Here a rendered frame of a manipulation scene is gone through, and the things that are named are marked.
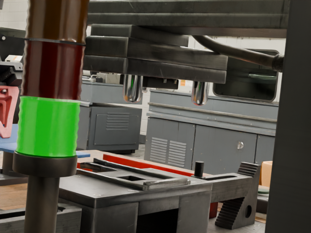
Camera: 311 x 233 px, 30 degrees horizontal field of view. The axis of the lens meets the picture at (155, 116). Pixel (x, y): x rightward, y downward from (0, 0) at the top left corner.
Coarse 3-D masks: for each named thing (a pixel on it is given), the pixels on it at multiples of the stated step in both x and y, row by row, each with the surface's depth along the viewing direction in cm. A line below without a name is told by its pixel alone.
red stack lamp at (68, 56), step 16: (32, 48) 35; (48, 48) 34; (64, 48) 35; (80, 48) 36; (32, 64) 35; (48, 64) 35; (64, 64) 35; (80, 64) 36; (32, 80) 35; (48, 80) 35; (64, 80) 35; (80, 80) 36; (32, 96) 35; (48, 96) 35; (64, 96) 35; (80, 96) 36
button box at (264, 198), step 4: (260, 196) 94; (264, 196) 94; (260, 200) 92; (264, 200) 92; (220, 204) 97; (256, 204) 92; (260, 204) 92; (264, 204) 91; (256, 208) 92; (260, 208) 92; (264, 208) 91; (256, 212) 93; (260, 212) 92; (264, 212) 91; (256, 216) 92; (260, 216) 92; (264, 216) 91
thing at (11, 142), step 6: (12, 126) 86; (12, 132) 86; (0, 138) 83; (6, 138) 84; (12, 138) 85; (0, 144) 82; (6, 144) 82; (12, 144) 83; (78, 156) 77; (84, 156) 77
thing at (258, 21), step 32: (96, 0) 64; (128, 0) 61; (160, 0) 58; (192, 0) 56; (224, 0) 53; (256, 0) 51; (288, 0) 49; (96, 32) 62; (128, 32) 59; (160, 32) 63; (192, 32) 62; (224, 32) 58; (256, 32) 55; (96, 64) 59; (128, 64) 56; (160, 64) 60; (192, 64) 64; (224, 64) 70; (128, 96) 59; (192, 96) 68
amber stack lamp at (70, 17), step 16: (32, 0) 35; (48, 0) 34; (64, 0) 34; (80, 0) 35; (32, 16) 35; (48, 16) 34; (64, 16) 35; (80, 16) 35; (32, 32) 35; (48, 32) 34; (64, 32) 35; (80, 32) 35
